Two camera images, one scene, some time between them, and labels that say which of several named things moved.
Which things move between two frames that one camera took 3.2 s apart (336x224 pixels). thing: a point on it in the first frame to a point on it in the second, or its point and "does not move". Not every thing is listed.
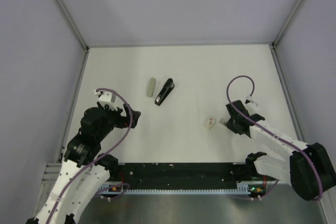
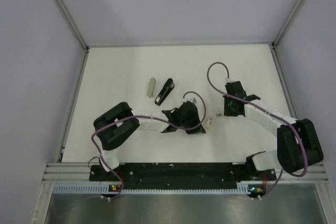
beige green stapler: x=151 y=87 does not move
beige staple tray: x=223 y=121 to x=219 y=114
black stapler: x=168 y=88 does not move
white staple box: x=210 y=123 does not move
